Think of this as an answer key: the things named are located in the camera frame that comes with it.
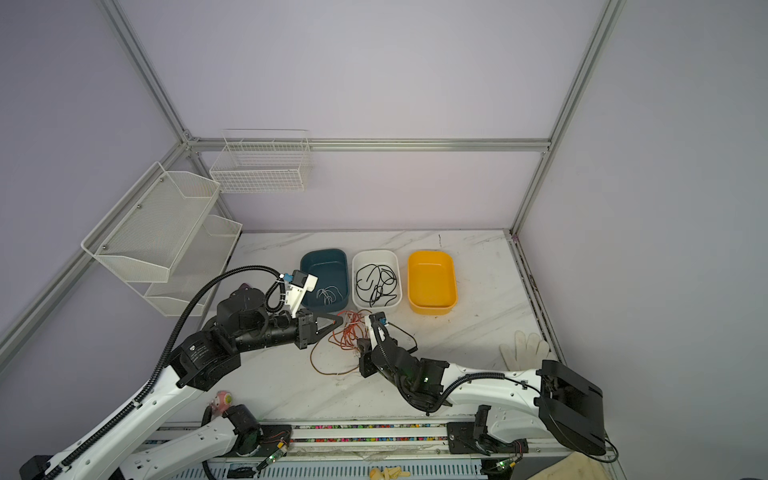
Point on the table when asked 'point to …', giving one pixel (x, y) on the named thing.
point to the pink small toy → (222, 401)
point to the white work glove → (528, 356)
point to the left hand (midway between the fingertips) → (339, 324)
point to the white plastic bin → (387, 257)
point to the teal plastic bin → (331, 267)
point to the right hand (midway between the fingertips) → (354, 344)
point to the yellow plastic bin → (432, 282)
